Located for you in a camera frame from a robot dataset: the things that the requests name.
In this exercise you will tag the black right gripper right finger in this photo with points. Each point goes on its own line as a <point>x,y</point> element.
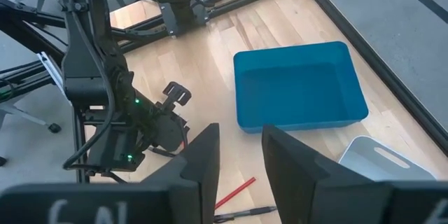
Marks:
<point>308,189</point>

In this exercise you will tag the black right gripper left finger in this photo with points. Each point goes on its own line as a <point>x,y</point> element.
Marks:
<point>196,182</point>

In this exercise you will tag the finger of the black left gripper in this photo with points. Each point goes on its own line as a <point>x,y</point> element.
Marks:
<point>176,94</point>

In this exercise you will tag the red pencil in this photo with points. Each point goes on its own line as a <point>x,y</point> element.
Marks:
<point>235,192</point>

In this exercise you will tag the black pen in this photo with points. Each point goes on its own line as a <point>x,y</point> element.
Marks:
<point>252,211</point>

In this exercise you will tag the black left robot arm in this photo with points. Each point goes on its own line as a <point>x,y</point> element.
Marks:
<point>84,77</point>

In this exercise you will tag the white plastic bin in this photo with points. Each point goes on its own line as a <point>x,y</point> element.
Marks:
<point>364,162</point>

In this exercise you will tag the blue plastic bin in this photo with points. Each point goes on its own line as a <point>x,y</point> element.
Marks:
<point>297,87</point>

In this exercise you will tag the grey office chair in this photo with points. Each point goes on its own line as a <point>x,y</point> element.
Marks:
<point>31,118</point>

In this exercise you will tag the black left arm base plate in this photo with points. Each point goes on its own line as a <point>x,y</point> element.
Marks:
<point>166,19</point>

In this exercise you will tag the silver frame bracket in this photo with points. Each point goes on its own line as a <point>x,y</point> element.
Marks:
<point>52,73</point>

